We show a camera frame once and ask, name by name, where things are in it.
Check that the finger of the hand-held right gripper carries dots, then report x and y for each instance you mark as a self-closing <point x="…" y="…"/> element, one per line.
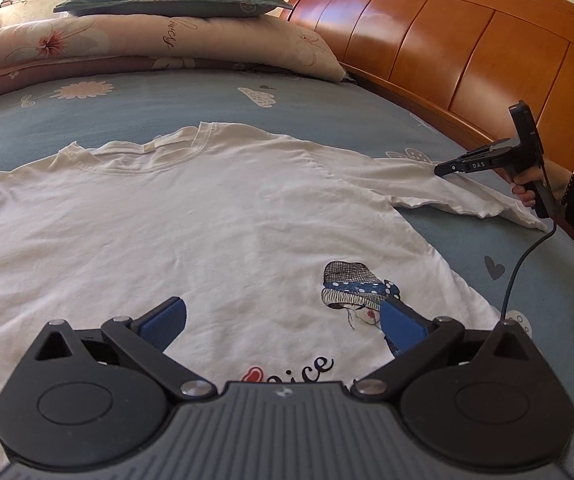
<point x="467" y="164"/>

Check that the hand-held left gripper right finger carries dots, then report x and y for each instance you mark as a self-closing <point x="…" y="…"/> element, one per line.
<point x="402" y="327"/>

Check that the person's right hand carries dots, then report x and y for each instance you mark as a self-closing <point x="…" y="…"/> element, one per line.
<point x="557" y="185"/>

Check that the pink floral folded quilt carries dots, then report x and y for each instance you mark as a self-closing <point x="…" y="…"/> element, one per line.
<point x="117" y="40"/>

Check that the blue floral bed sheet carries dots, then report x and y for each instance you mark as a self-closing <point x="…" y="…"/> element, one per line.
<point x="117" y="115"/>

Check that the white printed long-sleeve shirt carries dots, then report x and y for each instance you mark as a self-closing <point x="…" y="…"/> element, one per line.
<point x="192" y="220"/>

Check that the wooden bed headboard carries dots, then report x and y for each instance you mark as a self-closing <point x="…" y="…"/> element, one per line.
<point x="442" y="35"/>

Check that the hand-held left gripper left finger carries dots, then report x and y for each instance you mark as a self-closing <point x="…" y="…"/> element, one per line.
<point x="164" y="322"/>

